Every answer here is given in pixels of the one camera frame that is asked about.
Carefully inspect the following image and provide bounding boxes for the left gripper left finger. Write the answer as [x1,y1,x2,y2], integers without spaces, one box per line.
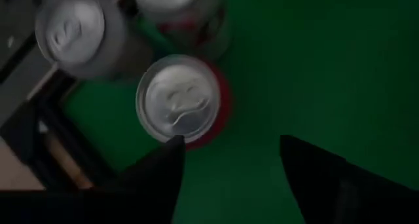
[98,134,187,224]

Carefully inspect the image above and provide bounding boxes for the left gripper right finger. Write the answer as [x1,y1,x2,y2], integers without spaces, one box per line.
[280,134,419,224]

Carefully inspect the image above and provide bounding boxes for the red Fanta soda can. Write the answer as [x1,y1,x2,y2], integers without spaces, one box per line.
[135,53,234,152]

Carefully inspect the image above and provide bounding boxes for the white Spindrift can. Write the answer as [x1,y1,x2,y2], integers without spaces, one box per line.
[34,0,155,81]

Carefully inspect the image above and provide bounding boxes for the silver Diet Coke can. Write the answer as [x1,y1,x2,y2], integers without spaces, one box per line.
[130,0,235,60]

